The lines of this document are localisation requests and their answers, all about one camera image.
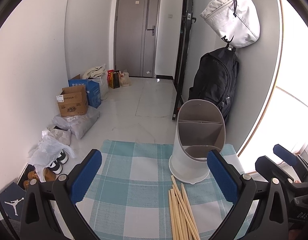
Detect brown cardboard box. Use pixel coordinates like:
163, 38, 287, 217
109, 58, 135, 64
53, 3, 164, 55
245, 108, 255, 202
56, 85, 88, 117

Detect black metal rack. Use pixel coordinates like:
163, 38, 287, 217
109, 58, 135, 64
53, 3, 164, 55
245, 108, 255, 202
172, 0, 196, 120

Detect black backpack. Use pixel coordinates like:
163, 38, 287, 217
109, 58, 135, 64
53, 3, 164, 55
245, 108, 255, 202
188, 46, 239, 122

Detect grey door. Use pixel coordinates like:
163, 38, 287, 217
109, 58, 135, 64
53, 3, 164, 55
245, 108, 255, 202
113, 0, 161, 78

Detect beige plastic bag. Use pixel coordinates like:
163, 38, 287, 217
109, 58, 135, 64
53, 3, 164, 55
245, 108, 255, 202
119, 70, 131, 86

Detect beige cloth bag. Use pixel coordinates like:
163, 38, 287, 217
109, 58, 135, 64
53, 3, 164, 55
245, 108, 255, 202
82, 66, 107, 79

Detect red yellow shopping bag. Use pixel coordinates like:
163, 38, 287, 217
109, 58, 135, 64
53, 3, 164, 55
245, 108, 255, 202
107, 70, 120, 89

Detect white grey utensil holder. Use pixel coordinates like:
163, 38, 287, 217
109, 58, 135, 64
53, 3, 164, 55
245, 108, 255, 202
169, 99, 226, 185

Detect grey plastic parcel bag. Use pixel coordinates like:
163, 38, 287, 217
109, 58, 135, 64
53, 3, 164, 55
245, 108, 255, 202
52, 106, 100, 140

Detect brown shoe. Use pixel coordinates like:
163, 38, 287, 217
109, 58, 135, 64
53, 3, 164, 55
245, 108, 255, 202
23, 168, 56, 190

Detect white plastic bag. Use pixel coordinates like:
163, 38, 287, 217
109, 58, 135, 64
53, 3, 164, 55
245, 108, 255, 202
27, 128, 76, 182

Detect white hanging bag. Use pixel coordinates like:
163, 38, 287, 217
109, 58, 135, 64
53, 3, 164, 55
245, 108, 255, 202
200, 0, 261, 48

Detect black white sneaker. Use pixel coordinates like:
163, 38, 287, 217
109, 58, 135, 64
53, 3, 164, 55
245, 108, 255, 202
48, 151, 68, 174

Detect blue cardboard box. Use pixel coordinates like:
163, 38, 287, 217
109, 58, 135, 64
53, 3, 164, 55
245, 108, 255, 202
68, 75, 101, 108

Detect wooden chopstick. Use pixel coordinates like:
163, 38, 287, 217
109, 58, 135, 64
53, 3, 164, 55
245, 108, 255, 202
169, 191, 178, 240
173, 192, 192, 240
169, 175, 198, 239
181, 183, 200, 240
170, 189, 184, 240
178, 203, 195, 240

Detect dark blue shoe box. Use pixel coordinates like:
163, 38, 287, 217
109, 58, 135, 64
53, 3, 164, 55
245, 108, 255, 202
0, 183, 25, 221

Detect teal plaid tablecloth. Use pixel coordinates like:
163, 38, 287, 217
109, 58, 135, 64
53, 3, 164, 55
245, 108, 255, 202
77, 140, 232, 239

